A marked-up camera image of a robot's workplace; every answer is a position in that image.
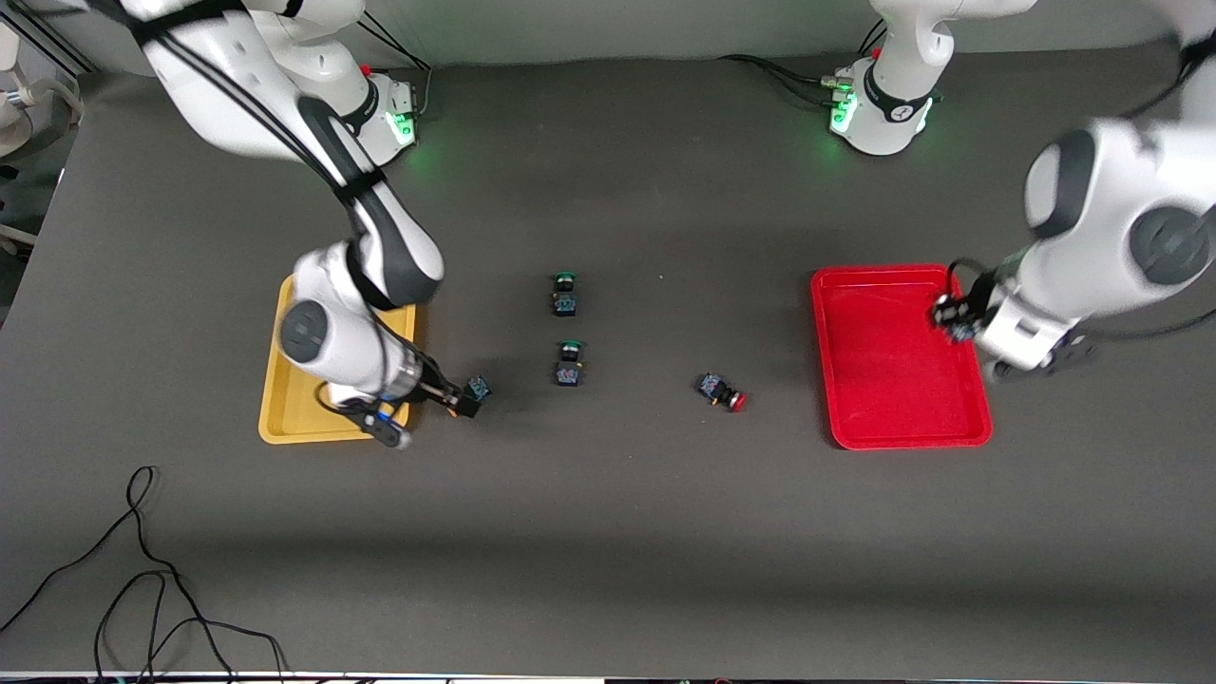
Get red push button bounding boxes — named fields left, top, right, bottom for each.
left=698, top=372, right=749, bottom=413
left=936, top=296, right=979, bottom=343

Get red plastic tray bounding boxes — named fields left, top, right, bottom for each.
left=810, top=264, right=995, bottom=450

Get yellow plastic tray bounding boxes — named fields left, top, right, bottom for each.
left=258, top=274, right=419, bottom=446

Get dark grey table cloth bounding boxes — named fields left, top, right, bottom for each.
left=0, top=47, right=1216, bottom=680

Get white equipment beside table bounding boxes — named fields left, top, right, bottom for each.
left=0, top=21, right=85, bottom=158

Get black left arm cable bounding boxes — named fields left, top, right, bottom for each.
left=948, top=38, right=1216, bottom=343

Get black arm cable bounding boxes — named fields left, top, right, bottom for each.
left=90, top=0, right=392, bottom=316
left=948, top=38, right=1216, bottom=343

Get black right arm base cables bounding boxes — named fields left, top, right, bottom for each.
left=356, top=14, right=436, bottom=123

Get black arm base cables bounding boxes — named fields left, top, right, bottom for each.
left=717, top=19, right=889, bottom=110
left=356, top=14, right=436, bottom=123

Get black left arm base cables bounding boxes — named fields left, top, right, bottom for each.
left=717, top=19, right=889, bottom=110

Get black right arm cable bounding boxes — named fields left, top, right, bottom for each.
left=90, top=0, right=392, bottom=316

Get thin black loose cable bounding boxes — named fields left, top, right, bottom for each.
left=0, top=465, right=291, bottom=684
left=93, top=570, right=238, bottom=684

